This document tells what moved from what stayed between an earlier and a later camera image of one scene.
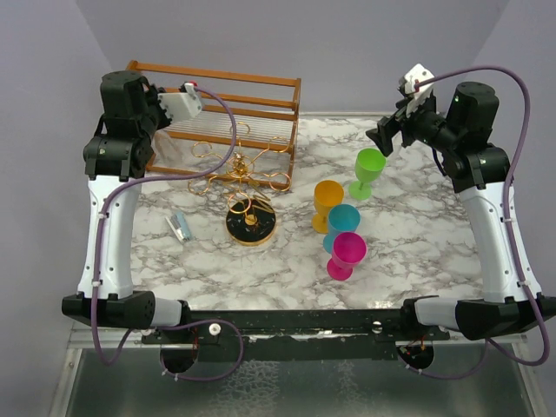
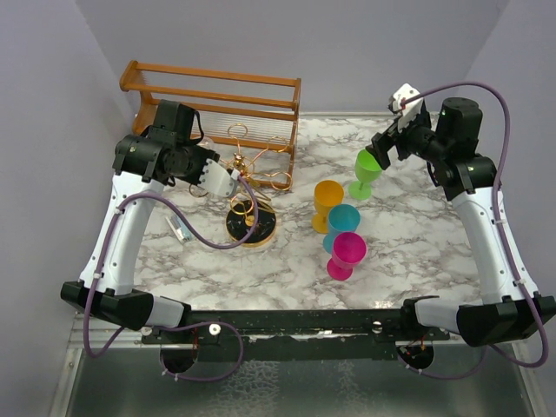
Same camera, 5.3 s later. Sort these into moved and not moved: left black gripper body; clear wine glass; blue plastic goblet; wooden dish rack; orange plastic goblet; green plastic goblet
Moved: clear wine glass; left black gripper body
Not moved: orange plastic goblet; wooden dish rack; blue plastic goblet; green plastic goblet
